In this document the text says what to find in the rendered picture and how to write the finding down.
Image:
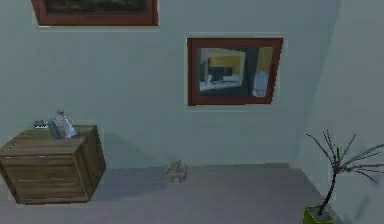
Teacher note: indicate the grey remote control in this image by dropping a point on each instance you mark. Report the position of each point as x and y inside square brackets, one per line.
[54, 130]

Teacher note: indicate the yellow painting in red frame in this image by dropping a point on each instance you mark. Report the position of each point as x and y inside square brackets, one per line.
[233, 71]

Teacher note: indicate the bare twig plant green pot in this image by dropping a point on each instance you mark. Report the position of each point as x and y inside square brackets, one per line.
[336, 166]

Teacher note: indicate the brown wooden chest of drawers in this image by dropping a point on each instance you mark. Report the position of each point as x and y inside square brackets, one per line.
[50, 166]

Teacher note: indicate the small grey black box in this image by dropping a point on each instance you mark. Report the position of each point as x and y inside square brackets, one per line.
[40, 124]

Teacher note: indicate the dark painting in red frame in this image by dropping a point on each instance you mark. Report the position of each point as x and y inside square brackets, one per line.
[96, 13]

